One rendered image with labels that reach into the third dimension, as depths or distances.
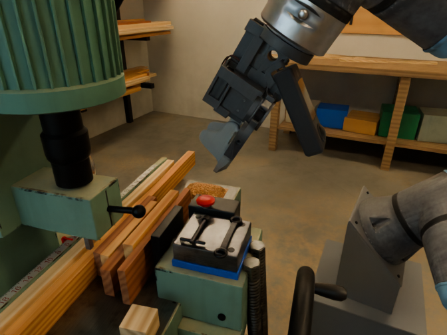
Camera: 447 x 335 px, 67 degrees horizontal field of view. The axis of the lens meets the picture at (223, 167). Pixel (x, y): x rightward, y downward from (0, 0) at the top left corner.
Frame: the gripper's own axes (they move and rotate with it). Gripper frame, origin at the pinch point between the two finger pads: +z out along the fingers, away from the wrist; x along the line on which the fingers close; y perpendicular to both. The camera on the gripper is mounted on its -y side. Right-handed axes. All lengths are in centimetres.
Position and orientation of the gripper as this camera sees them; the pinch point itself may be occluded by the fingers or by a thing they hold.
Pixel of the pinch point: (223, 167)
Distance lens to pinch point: 50.4
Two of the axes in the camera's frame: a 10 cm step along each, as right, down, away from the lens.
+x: -2.9, 4.2, -8.6
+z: -4.8, 7.1, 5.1
